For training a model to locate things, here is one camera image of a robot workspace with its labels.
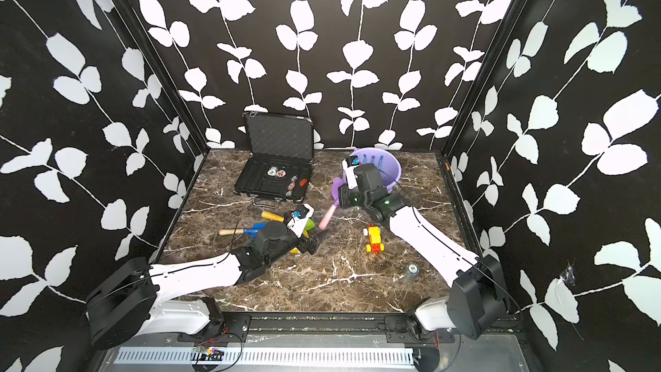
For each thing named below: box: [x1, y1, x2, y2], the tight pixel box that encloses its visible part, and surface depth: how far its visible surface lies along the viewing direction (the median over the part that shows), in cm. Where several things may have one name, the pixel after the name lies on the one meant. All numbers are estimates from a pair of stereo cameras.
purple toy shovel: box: [318, 169, 347, 230], surface depth 85 cm
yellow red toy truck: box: [365, 223, 385, 256], surface depth 90 cm
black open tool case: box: [234, 111, 315, 203], surface depth 110 cm
